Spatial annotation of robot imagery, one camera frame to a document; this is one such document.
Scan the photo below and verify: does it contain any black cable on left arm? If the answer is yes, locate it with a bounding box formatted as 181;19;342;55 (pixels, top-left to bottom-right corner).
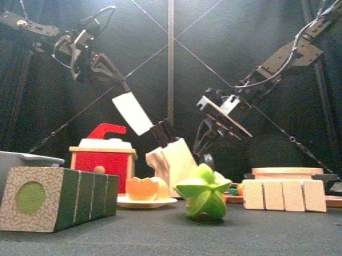
78;4;118;38

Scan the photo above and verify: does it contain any wooden tray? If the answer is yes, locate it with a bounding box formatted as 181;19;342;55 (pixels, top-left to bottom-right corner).
225;194;342;209

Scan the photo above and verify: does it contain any pale wooden knife block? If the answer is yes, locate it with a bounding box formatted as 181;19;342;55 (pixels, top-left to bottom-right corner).
144;137;199;198

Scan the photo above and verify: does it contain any patterned green toy end piece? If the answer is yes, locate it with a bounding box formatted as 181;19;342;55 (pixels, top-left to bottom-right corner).
0;165;67;233

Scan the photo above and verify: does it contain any white toy plate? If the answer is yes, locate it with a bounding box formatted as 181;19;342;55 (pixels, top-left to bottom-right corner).
116;194;179;210

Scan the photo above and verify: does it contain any vertical metal frame pole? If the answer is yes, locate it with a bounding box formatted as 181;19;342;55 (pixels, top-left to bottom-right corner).
166;0;177;129

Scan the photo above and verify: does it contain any pale yellow toy eggshell half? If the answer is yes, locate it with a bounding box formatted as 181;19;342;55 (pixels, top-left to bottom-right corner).
151;176;174;201

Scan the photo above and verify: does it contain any grey plastic bin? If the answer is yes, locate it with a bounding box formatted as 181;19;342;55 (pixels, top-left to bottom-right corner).
0;150;67;194

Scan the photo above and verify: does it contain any orange toy eggshell half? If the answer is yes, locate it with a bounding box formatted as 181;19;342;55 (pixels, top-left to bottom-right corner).
126;177;161;202

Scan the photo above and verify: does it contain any green toy star fruit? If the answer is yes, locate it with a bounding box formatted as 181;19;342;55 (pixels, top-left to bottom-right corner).
174;163;234;221

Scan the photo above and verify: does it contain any wooden toy bread slice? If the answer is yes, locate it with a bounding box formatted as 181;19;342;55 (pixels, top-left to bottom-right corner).
282;180;307;213
302;179;329;213
262;180;286;212
242;179;266;211

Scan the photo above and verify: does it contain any black handled toy knife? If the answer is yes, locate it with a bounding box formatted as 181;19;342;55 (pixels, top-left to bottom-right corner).
159;119;178;144
150;124;170;149

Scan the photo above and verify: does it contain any grey cable on right arm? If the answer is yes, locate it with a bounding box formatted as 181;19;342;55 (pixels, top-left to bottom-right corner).
233;16;322;90

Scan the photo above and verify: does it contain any dark green toy slice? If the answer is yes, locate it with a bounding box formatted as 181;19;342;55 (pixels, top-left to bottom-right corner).
54;168;83;233
90;172;110;219
75;170;96;225
104;174;120;216

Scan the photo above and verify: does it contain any white toy cleaver black handle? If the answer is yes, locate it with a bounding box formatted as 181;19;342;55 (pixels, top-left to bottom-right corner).
111;83;155;137

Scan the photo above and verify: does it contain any red wooden toy kitchen appliance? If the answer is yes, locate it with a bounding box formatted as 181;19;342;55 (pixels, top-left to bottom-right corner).
68;122;139;195

